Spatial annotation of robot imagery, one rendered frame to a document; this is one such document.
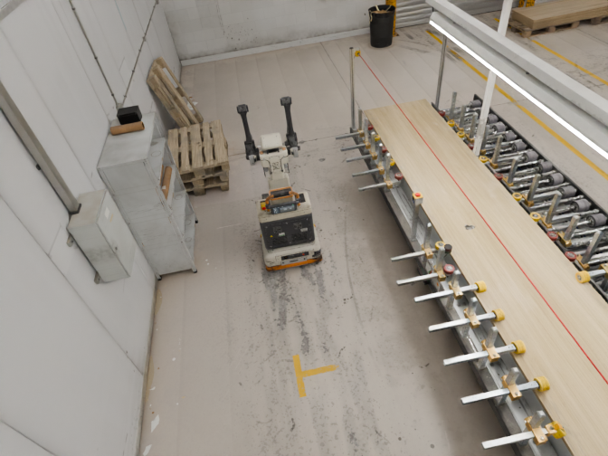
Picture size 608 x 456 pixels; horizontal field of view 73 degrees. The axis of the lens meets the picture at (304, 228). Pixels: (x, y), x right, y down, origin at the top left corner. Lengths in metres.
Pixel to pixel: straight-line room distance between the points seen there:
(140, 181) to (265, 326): 1.81
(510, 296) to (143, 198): 3.23
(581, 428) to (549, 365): 0.38
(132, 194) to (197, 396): 1.93
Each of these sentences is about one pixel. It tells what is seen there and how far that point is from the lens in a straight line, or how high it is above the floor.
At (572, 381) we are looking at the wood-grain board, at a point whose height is 0.90.
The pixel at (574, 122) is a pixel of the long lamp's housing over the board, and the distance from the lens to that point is 2.33.
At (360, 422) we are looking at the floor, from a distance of 3.69.
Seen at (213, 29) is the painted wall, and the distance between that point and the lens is 10.05.
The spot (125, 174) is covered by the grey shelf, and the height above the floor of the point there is 1.44.
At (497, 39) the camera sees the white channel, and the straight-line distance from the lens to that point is 2.88.
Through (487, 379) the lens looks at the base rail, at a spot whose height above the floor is 0.70.
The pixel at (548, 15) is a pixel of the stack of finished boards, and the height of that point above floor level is 0.32.
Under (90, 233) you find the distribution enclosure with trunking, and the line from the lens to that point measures 3.30.
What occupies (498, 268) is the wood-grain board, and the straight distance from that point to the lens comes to 3.49.
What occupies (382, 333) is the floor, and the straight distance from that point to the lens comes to 4.05.
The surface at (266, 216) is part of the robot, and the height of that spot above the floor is 0.77.
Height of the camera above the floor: 3.44
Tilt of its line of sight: 43 degrees down
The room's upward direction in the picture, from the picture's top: 8 degrees counter-clockwise
